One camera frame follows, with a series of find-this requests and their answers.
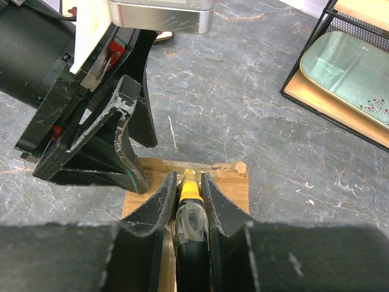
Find pale green rectangular plate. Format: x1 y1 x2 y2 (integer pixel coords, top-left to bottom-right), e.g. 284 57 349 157
299 31 388 128

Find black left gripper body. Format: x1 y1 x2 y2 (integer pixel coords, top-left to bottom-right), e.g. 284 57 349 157
13 23 140 165

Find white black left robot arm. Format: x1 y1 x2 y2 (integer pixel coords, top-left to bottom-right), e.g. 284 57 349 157
1 1 157 194

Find brown cardboard express box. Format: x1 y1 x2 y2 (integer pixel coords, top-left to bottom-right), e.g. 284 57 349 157
123 159 249 291

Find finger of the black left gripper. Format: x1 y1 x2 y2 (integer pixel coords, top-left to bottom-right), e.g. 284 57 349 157
33 75 150 194
129 30 157 148

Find yellow utility knife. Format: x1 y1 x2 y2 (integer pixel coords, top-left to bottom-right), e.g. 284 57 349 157
175 169 211 291

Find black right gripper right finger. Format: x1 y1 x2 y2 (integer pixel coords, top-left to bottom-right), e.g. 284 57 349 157
201 173 258 291

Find black wire wooden shelf rack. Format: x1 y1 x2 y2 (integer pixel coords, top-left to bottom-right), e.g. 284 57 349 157
280 1 388 151

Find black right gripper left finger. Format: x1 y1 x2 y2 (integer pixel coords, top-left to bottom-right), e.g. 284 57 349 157
115 172 177 291

